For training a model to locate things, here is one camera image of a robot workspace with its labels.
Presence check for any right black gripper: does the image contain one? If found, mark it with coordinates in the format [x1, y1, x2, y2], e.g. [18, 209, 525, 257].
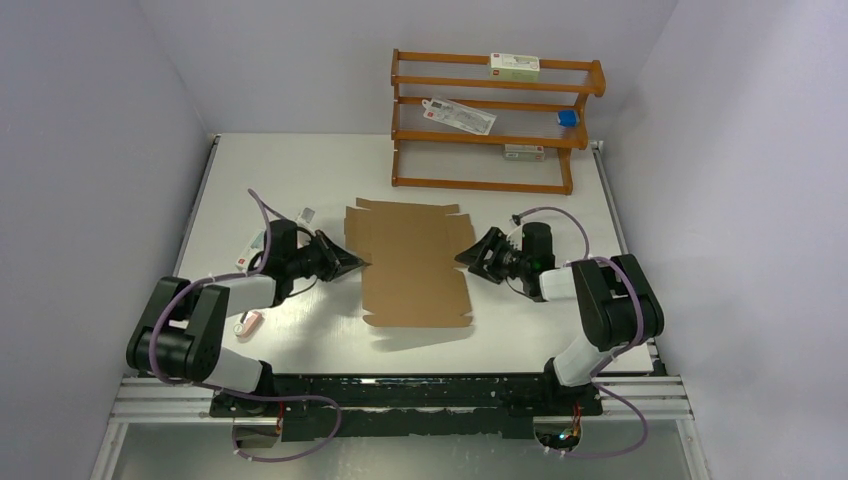
[455, 227, 530, 284]

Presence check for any white flat package middle shelf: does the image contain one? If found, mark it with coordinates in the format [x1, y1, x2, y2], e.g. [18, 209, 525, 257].
[421, 98, 497, 136]

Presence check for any white green box top shelf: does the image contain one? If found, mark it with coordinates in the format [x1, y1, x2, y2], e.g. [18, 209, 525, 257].
[488, 52, 540, 83]

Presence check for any blue small cube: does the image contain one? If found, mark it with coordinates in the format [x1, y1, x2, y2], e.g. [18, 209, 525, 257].
[557, 109, 581, 128]

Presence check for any orange wooden shelf rack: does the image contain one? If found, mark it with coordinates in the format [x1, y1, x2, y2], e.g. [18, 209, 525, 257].
[389, 49, 607, 195]

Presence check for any white box lower shelf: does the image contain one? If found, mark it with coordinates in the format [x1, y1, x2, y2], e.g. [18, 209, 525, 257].
[503, 144, 546, 162]

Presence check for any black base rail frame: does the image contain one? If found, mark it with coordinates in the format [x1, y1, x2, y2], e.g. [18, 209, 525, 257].
[110, 373, 694, 442]

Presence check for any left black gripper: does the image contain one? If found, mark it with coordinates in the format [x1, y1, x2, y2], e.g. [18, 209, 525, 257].
[287, 230, 364, 283]

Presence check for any white green box on table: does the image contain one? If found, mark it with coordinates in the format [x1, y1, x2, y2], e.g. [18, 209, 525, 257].
[235, 229, 265, 271]

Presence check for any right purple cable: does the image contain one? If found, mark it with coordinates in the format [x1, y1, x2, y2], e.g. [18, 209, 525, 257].
[511, 206, 651, 460]

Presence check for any brown cardboard box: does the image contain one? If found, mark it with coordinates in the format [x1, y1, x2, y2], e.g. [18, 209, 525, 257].
[344, 198, 476, 328]

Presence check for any pink white small object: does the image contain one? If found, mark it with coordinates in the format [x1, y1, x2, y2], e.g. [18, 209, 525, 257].
[233, 310, 264, 339]

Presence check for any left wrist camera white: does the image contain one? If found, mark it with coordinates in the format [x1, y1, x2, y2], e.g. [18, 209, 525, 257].
[295, 207, 315, 228]

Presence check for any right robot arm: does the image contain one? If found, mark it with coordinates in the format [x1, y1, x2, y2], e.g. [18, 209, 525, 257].
[455, 222, 664, 414]

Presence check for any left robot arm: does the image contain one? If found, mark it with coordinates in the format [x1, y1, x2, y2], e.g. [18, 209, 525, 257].
[126, 219, 366, 416]

